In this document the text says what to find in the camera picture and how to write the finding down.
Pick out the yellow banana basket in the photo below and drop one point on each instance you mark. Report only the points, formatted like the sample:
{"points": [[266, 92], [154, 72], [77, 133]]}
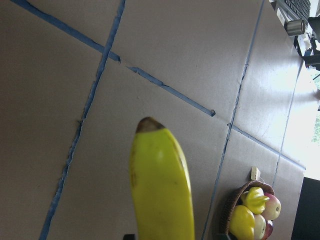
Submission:
{"points": [[160, 184]]}

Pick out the woven wicker basket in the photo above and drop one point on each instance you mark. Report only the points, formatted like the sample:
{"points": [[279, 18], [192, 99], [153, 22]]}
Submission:
{"points": [[233, 200]]}

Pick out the paper tag on basket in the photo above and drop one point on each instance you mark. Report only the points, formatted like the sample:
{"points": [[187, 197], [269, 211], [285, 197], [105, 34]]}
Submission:
{"points": [[255, 173]]}

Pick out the yellow starfruit in basket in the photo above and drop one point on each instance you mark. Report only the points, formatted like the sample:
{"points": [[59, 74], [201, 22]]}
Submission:
{"points": [[255, 200]]}

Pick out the pale green apple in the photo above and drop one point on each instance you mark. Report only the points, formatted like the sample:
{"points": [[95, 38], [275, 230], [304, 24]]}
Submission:
{"points": [[259, 227]]}

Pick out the red orange mango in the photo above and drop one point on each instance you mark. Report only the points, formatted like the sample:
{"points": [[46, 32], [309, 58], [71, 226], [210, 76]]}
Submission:
{"points": [[268, 229]]}

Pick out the small steel cup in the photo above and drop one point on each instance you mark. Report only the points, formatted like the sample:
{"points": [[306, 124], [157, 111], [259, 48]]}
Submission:
{"points": [[295, 27]]}

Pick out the black keyboard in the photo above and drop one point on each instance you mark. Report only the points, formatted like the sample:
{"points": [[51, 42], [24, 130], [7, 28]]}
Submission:
{"points": [[301, 8]]}

